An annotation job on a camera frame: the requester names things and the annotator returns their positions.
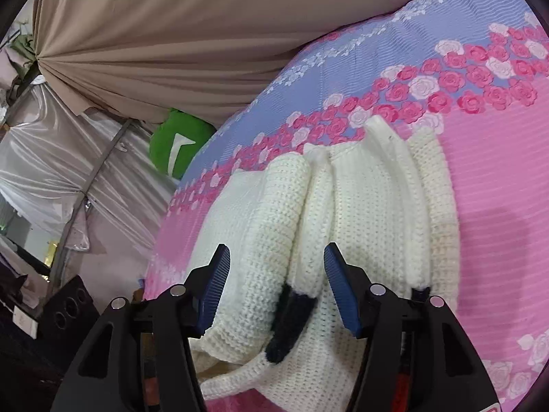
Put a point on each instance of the beige draped curtain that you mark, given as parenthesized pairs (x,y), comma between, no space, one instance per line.
(209,58)

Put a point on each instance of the silver satin curtain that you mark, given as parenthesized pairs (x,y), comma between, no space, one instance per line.
(87,181)

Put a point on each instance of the white red navy knit sweater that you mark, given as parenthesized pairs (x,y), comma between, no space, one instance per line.
(388,205)

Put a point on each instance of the green round cushion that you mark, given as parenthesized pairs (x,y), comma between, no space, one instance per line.
(176,142)

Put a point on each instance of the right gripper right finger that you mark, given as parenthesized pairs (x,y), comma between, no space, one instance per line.
(417,355)

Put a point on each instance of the pink floral bed sheet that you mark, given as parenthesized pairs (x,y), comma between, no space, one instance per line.
(475,72)

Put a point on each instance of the black speaker box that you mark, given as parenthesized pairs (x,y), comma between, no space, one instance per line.
(67,318)

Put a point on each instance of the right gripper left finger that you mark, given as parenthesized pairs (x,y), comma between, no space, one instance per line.
(137,356)

